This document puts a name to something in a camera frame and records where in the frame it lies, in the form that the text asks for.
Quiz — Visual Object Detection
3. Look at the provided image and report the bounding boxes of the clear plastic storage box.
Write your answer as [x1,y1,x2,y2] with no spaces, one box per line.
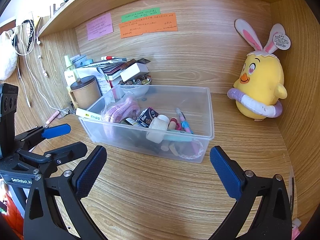
[79,84,215,164]

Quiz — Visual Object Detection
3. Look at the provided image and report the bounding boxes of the black staple box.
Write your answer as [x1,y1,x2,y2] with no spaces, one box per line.
[136,107,159,128]

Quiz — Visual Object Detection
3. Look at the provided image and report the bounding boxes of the pink gel pen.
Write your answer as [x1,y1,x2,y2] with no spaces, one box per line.
[176,107,195,134]

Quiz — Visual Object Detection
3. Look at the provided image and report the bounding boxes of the pink scissors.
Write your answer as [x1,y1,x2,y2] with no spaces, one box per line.
[171,117,185,131]

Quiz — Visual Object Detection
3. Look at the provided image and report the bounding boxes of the green paper note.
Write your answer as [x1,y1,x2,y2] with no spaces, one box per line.
[121,7,160,23]

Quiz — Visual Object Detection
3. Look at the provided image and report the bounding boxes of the white charging cable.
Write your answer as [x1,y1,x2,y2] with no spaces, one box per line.
[36,17,48,78]
[24,52,60,113]
[14,30,32,108]

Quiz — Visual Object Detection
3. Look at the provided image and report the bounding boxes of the pink paper note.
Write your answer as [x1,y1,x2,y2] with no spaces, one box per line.
[86,12,113,41]

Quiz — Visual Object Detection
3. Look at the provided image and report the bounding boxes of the small white box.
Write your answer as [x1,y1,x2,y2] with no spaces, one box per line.
[120,62,148,82]

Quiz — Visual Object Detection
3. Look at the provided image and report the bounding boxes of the stack of books and papers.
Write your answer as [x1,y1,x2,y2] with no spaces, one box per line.
[72,55,150,90]

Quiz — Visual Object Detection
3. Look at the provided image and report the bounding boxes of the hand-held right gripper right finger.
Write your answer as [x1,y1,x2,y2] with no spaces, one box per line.
[209,145,293,240]

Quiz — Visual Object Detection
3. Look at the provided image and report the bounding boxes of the black hanging chain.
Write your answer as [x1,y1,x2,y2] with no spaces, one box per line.
[22,19,35,53]

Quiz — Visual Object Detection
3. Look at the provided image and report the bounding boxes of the red garment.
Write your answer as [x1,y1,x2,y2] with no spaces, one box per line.
[0,192,25,233]

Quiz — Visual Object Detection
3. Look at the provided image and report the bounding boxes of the pink rope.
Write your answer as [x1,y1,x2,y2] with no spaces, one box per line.
[101,96,140,137]

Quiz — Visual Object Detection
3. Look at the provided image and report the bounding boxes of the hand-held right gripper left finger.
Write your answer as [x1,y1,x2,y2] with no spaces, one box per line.
[23,145,108,240]

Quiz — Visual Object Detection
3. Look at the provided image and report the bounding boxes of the dark brown pen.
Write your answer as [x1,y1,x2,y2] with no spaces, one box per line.
[120,58,137,70]

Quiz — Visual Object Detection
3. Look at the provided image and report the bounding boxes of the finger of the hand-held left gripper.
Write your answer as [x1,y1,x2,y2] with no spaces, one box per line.
[17,141,88,166]
[14,124,71,148]

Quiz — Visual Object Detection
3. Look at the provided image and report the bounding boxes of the white tape roll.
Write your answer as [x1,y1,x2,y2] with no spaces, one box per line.
[146,114,170,143]

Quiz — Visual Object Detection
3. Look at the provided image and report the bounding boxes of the yellow chick plush toy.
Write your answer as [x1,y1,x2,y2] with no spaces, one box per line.
[227,19,292,122]

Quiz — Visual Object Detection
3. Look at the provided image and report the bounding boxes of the braided bracelet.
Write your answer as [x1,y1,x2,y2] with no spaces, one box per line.
[179,140,204,160]

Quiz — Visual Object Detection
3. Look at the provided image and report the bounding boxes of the orange paper note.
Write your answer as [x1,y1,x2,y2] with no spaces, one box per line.
[119,12,178,39]

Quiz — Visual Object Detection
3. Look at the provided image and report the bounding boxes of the brown ceramic mug with lid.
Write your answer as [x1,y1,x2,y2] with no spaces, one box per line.
[69,76,102,110]

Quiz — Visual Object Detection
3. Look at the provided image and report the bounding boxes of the white bowl of beads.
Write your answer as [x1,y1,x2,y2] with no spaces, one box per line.
[117,76,152,98]

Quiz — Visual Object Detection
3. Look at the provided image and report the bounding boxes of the pale long tube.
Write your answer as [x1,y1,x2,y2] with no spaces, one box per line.
[75,107,103,120]

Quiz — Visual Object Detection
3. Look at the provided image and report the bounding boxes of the yellow-green spray bottle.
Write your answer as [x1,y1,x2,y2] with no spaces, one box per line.
[64,55,78,87]

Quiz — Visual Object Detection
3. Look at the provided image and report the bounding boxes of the grey blue box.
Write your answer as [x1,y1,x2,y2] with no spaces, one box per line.
[71,54,93,68]

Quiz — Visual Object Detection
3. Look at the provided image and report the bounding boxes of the white fluffy bag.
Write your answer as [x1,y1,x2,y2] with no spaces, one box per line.
[0,29,18,80]

